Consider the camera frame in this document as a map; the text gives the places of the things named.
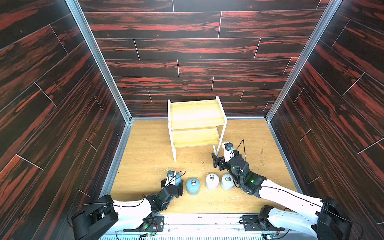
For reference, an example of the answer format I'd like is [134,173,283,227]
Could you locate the blue tea canister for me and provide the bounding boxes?
[186,178,201,196]
[174,173,182,187]

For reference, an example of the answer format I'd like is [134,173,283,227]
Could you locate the white tea canister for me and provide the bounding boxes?
[221,174,235,191]
[206,173,220,191]

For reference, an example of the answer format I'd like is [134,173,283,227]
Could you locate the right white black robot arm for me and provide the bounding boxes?
[212,151,353,240]

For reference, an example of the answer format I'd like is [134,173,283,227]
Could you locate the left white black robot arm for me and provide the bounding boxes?
[71,177,184,240]

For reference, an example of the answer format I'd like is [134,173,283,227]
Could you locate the white wooden two-tier shelf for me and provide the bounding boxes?
[168,96,228,161]

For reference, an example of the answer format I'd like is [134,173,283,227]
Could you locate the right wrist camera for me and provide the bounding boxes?
[223,142,235,163]

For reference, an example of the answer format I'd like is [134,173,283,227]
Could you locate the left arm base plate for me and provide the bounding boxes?
[123,216,165,233]

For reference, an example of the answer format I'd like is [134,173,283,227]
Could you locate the aluminium front rail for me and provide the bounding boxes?
[98,212,334,240]

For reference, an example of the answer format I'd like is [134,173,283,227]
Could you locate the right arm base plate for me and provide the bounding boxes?
[239,215,269,232]

